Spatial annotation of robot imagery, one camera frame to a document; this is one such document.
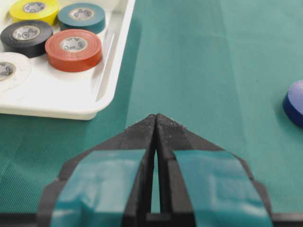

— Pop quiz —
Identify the white tape roll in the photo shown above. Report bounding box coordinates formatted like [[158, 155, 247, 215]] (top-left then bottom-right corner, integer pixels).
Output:
[[0, 52, 32, 93]]

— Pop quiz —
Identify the black tape roll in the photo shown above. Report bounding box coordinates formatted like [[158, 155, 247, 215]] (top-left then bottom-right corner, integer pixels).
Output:
[[0, 20, 53, 58]]

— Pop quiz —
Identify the yellow tape roll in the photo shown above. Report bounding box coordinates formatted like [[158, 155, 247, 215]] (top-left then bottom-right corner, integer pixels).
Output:
[[9, 0, 59, 26]]

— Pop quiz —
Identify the white plastic tray case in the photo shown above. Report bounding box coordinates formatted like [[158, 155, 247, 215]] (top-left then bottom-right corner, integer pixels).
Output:
[[0, 0, 135, 120]]

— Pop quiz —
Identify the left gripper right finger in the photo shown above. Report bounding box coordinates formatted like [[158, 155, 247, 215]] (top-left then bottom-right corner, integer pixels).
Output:
[[156, 113, 273, 227]]

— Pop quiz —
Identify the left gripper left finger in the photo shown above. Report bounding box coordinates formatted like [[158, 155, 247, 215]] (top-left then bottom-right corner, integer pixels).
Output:
[[37, 114, 156, 227]]

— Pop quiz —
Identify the blue tape roll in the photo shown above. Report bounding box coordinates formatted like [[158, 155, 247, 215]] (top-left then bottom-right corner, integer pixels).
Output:
[[283, 80, 303, 128]]

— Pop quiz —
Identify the red tape roll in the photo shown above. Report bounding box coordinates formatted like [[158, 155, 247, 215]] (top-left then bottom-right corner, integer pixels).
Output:
[[45, 29, 102, 72]]

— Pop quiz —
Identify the teal tape roll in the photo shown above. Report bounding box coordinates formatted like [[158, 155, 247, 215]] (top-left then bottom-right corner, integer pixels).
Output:
[[57, 3, 106, 34]]

